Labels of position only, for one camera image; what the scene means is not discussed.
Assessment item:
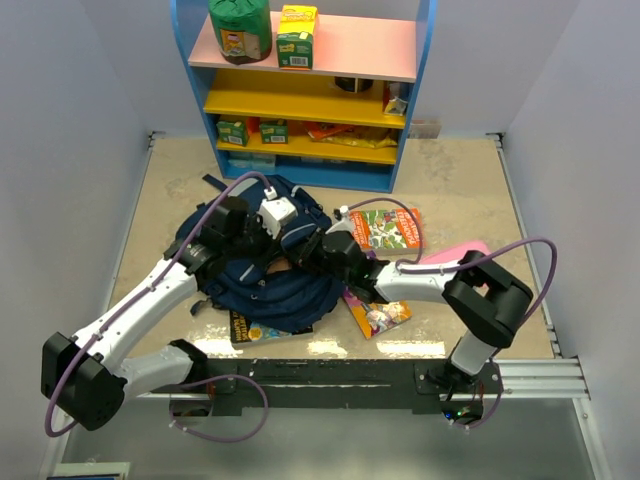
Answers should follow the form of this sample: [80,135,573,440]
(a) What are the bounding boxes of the small box behind shelf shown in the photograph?
[408,119,441,139]

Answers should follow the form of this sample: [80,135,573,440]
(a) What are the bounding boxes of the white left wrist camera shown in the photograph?
[258,198,297,238]

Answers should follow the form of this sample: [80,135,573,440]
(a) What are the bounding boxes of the navy blue student backpack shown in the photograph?
[196,175,345,333]

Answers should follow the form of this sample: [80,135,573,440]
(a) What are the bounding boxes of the orange Treehouse book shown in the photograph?
[350,208,422,255]

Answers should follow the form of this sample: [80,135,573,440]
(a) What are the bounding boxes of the green cylindrical package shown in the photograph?
[208,0,273,65]

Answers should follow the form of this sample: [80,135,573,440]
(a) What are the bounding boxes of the purple Roald Dahl book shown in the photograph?
[343,290,412,340]

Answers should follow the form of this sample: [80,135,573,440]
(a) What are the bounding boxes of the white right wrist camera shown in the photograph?
[326,205,354,234]

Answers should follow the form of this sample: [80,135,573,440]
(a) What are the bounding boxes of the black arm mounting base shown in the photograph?
[157,359,503,418]

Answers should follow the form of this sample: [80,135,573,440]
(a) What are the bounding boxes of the yellow green carton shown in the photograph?
[276,5,318,70]

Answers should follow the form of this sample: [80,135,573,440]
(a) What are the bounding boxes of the small snack pouch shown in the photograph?
[383,82,409,116]

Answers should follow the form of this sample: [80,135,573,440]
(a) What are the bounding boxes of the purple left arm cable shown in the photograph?
[44,170,279,438]

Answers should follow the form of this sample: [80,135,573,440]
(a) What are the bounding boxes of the brown leather wallet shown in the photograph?
[266,257,294,275]

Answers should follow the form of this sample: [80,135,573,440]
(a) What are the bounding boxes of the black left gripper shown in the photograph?
[225,212,286,271]

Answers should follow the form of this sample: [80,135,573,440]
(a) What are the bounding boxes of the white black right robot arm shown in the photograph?
[289,231,533,393]

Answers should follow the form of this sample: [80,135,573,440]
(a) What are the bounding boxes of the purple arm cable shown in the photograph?
[44,170,279,438]
[339,196,559,321]

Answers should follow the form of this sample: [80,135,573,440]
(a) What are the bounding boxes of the pink pencil case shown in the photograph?
[420,240,491,265]

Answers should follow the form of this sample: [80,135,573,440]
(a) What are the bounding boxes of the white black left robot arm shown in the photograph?
[41,196,275,437]

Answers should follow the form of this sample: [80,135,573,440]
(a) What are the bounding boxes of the small green box right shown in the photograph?
[259,119,289,144]

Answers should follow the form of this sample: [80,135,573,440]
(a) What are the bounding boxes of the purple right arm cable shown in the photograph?
[339,196,559,321]

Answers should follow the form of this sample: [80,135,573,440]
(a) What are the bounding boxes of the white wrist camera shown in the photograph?
[326,205,354,234]
[258,198,297,238]

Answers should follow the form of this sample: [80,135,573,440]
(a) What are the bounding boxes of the small green box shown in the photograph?
[216,115,249,146]
[259,119,289,144]

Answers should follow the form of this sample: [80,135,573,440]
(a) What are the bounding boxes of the orange yellow snack packets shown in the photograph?
[302,121,397,149]

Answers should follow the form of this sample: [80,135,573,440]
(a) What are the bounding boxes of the blue shelf unit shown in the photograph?
[170,1,438,192]

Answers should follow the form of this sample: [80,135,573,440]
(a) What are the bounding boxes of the small green box left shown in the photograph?
[216,115,249,146]

